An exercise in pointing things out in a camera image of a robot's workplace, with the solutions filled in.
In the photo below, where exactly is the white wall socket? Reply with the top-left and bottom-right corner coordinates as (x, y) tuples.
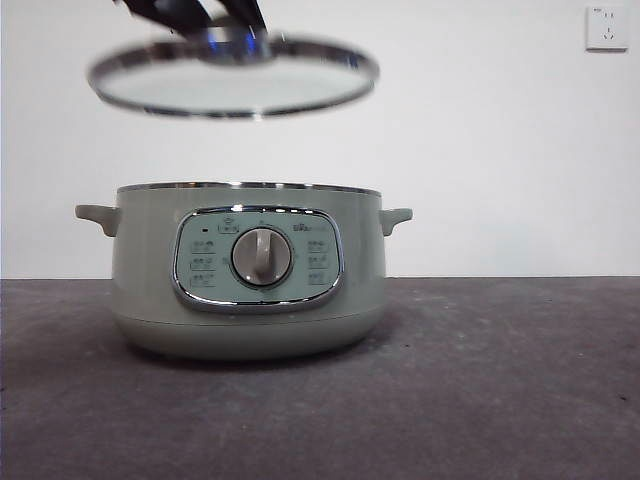
(584, 5), (630, 53)

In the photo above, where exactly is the round glass pot lid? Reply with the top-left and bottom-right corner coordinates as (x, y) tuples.
(85, 24), (381, 121)

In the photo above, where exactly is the pale green electric cooking pot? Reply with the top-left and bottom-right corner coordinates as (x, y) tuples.
(74, 180), (414, 362)

